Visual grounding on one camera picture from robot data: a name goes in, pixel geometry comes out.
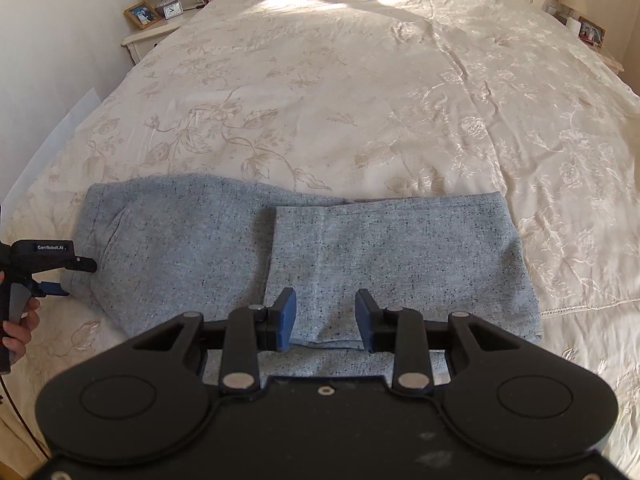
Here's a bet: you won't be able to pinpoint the person's left hand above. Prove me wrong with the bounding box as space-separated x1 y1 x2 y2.
0 270 42 363

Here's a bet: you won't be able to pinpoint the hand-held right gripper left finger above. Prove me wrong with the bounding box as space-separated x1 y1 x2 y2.
131 287 297 393

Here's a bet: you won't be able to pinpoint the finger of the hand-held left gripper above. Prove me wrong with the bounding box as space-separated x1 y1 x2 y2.
27 280 71 298
59 255 98 274

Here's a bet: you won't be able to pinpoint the white flat sheet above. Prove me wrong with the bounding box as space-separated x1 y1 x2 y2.
0 87 103 201

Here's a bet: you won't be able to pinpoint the cream nightstand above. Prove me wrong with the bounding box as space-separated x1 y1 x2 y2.
121 6 203 64

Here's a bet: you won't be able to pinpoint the grey speckled pants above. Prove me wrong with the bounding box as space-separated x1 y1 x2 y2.
71 173 545 378

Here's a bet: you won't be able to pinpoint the dark cable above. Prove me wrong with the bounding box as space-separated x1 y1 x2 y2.
0 372 53 463

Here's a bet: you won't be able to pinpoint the cream floral bedspread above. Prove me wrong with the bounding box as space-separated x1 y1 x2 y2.
0 0 640 476

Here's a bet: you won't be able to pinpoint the wooden photo frame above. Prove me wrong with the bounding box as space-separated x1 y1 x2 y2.
124 1 164 30

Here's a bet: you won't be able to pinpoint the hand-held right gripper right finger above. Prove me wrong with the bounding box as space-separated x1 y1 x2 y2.
354 289 526 392

